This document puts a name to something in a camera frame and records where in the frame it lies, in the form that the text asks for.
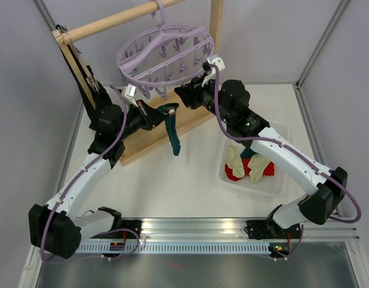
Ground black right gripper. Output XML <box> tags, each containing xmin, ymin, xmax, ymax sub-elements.
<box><xmin>175</xmin><ymin>72</ymin><xmax>233</xmax><ymax>125</ymax></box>

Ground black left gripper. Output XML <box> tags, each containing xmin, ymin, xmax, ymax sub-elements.
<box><xmin>116</xmin><ymin>99</ymin><xmax>170</xmax><ymax>141</ymax></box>

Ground green christmas sock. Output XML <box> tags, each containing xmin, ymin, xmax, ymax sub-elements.
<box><xmin>157</xmin><ymin>103</ymin><xmax>181</xmax><ymax>156</ymax></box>

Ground purple round clip hanger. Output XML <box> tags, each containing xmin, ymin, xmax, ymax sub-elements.
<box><xmin>116</xmin><ymin>7</ymin><xmax>214</xmax><ymax>100</ymax></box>

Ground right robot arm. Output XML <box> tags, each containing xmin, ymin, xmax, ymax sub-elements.
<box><xmin>174</xmin><ymin>77</ymin><xmax>348</xmax><ymax>238</ymax></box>

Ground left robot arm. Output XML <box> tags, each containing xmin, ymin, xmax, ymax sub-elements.
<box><xmin>28</xmin><ymin>100</ymin><xmax>178</xmax><ymax>262</ymax></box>

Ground black shorts on hanger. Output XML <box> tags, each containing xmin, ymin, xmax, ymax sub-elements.
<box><xmin>63</xmin><ymin>56</ymin><xmax>112</xmax><ymax>131</ymax></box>

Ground wooden rack base tray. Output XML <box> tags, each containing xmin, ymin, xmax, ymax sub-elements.
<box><xmin>120</xmin><ymin>91</ymin><xmax>213</xmax><ymax>166</ymax></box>

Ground cream sock left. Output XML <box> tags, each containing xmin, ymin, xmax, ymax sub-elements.
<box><xmin>226</xmin><ymin>145</ymin><xmax>245</xmax><ymax>179</ymax></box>

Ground cream sock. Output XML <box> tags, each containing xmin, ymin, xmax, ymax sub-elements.
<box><xmin>248</xmin><ymin>154</ymin><xmax>270</xmax><ymax>182</ymax></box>
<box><xmin>226</xmin><ymin>145</ymin><xmax>245</xmax><ymax>179</ymax></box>

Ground cream sock right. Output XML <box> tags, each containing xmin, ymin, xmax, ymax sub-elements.
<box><xmin>248</xmin><ymin>154</ymin><xmax>270</xmax><ymax>182</ymax></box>

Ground wooden rack top rod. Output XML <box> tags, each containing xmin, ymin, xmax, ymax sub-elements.
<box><xmin>61</xmin><ymin>0</ymin><xmax>181</xmax><ymax>44</ymax></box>

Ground red sock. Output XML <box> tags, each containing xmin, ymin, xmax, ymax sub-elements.
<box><xmin>224</xmin><ymin>158</ymin><xmax>275</xmax><ymax>181</ymax></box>

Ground white plastic basket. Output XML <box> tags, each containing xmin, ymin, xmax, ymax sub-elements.
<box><xmin>216</xmin><ymin>138</ymin><xmax>289</xmax><ymax>197</ymax></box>

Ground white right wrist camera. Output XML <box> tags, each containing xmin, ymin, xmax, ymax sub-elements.
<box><xmin>202</xmin><ymin>54</ymin><xmax>226</xmax><ymax>87</ymax></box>

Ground wooden rack right post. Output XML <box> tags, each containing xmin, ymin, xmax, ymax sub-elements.
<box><xmin>209</xmin><ymin>0</ymin><xmax>224</xmax><ymax>53</ymax></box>

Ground wooden rack post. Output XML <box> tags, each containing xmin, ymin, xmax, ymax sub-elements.
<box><xmin>209</xmin><ymin>0</ymin><xmax>224</xmax><ymax>53</ymax></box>
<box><xmin>52</xmin><ymin>29</ymin><xmax>96</xmax><ymax>109</ymax></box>

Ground wooden rack left post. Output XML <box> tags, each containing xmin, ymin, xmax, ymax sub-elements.
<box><xmin>52</xmin><ymin>29</ymin><xmax>96</xmax><ymax>109</ymax></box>

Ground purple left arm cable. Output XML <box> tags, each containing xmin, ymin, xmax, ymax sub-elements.
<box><xmin>40</xmin><ymin>85</ymin><xmax>142</xmax><ymax>263</ymax></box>

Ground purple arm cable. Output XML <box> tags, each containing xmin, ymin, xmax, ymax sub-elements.
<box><xmin>40</xmin><ymin>85</ymin><xmax>142</xmax><ymax>263</ymax></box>
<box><xmin>206</xmin><ymin>64</ymin><xmax>362</xmax><ymax>262</ymax></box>

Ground white slotted cable duct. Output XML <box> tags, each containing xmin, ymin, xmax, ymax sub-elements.
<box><xmin>76</xmin><ymin>241</ymin><xmax>271</xmax><ymax>255</ymax></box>

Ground aluminium mounting rail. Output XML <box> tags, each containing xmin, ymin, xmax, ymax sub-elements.
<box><xmin>76</xmin><ymin>217</ymin><xmax>361</xmax><ymax>241</ymax></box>

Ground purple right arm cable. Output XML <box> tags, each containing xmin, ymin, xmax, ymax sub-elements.
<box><xmin>206</xmin><ymin>64</ymin><xmax>362</xmax><ymax>262</ymax></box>

